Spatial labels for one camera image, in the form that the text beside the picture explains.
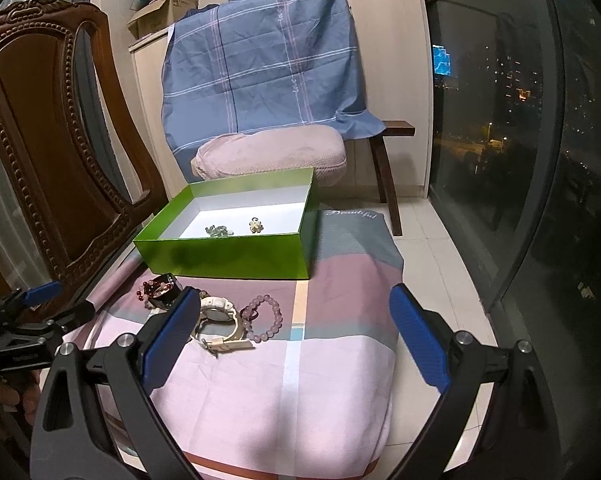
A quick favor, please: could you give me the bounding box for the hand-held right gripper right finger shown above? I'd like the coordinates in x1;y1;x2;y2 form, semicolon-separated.
387;282;576;480

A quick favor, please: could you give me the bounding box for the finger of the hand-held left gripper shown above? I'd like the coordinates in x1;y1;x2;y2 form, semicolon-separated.
0;281;64;313
10;301;97;336

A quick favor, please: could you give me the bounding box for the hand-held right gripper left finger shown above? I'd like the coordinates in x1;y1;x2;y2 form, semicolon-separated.
29;285;204;480

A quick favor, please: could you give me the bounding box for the black wristwatch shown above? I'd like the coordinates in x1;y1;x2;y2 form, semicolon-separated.
148;272;184;311

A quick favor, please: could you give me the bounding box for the red bead bracelet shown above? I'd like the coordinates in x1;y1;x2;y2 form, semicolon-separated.
134;275;176;303

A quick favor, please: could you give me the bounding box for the white wristwatch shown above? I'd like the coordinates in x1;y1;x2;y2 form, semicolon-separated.
190;295;254;358

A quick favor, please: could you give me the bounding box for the green cardboard box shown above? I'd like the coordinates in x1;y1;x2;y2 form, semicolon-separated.
133;166;321;281

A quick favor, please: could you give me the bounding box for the pink bead bracelet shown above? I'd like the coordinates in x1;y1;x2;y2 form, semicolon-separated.
239;294;284;346

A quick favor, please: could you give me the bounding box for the person's left hand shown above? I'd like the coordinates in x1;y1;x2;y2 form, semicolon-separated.
0;374;42;428

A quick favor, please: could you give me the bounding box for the pink striped cloth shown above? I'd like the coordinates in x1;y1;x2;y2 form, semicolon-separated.
65;205;406;480

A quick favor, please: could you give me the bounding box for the carved wooden chair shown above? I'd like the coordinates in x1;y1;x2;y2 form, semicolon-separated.
0;0;168;311

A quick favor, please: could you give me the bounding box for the dark wooden bench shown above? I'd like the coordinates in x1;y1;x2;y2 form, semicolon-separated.
343;120;416;238

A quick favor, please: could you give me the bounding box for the pink pillow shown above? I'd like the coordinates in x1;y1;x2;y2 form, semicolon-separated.
190;127;348;188

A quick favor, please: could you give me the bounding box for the blue plaid cloth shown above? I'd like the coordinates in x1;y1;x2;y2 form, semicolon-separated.
161;0;387;183

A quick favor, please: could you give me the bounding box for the brown cardboard box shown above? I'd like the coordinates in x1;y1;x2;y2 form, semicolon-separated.
127;0;201;41

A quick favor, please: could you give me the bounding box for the dark window frame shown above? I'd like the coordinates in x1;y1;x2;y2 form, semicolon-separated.
425;0;601;411

